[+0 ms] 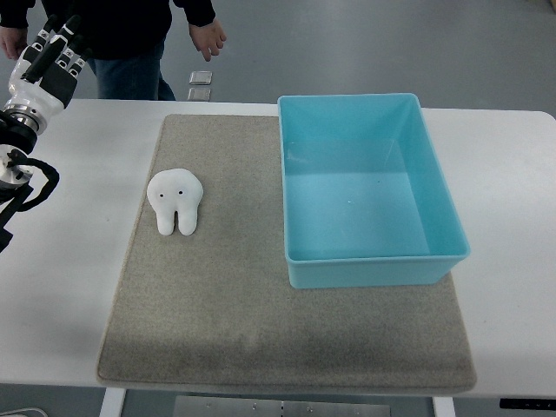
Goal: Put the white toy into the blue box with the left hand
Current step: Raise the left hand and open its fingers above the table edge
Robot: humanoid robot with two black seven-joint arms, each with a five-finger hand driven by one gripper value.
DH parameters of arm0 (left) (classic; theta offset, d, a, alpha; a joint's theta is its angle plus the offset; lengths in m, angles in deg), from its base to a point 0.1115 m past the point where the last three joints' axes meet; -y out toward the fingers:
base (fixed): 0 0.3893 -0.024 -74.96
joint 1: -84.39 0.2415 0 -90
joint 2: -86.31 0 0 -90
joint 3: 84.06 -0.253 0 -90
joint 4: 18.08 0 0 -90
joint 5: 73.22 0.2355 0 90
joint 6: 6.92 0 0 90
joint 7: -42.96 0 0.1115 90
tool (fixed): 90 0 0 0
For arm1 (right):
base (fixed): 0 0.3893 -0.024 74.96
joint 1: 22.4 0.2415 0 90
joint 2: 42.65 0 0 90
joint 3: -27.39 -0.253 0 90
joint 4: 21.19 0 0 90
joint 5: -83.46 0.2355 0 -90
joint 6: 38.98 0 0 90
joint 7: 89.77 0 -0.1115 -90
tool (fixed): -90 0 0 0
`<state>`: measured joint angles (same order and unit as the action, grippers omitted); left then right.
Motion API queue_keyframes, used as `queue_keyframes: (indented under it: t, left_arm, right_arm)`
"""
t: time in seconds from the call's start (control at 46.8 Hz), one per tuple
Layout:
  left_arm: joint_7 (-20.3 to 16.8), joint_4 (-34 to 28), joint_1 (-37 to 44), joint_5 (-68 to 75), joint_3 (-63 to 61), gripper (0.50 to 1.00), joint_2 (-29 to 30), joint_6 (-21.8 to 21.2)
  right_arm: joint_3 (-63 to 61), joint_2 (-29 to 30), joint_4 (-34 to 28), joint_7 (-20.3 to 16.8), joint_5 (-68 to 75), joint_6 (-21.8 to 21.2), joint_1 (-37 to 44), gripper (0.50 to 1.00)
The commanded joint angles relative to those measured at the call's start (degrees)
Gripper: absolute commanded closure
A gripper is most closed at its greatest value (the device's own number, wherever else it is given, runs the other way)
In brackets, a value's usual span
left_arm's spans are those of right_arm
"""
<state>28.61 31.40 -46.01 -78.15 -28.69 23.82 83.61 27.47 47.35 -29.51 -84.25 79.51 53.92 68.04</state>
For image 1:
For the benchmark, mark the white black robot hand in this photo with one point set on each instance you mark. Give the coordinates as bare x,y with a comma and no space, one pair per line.
49,68

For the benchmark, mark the person's right hand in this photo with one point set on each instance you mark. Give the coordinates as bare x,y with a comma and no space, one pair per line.
14,41

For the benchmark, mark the person's left hand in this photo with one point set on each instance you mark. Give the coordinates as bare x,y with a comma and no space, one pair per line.
208,39

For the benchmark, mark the white tooth plush toy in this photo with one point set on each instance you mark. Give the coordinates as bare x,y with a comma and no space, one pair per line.
175,196

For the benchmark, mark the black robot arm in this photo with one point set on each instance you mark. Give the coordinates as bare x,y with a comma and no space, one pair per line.
18,138

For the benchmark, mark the blue plastic box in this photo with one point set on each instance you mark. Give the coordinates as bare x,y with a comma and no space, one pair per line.
365,201

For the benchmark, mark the lower metal floor plate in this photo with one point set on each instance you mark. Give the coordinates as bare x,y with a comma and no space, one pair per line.
199,94

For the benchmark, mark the person in dark clothes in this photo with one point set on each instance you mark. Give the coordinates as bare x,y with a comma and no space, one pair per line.
127,39

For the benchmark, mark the beige felt mat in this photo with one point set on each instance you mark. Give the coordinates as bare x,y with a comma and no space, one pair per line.
214,311

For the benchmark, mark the white table leg left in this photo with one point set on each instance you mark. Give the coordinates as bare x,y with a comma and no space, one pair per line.
113,401

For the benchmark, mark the white table leg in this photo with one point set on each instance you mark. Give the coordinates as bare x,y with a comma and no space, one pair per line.
113,401
443,407

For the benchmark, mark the metal table crossbar plate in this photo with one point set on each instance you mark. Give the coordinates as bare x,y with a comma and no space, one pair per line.
219,406

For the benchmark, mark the white table leg right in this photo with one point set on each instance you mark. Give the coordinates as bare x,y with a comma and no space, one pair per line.
443,407

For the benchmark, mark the black table control panel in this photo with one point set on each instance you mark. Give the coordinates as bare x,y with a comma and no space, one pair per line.
528,404

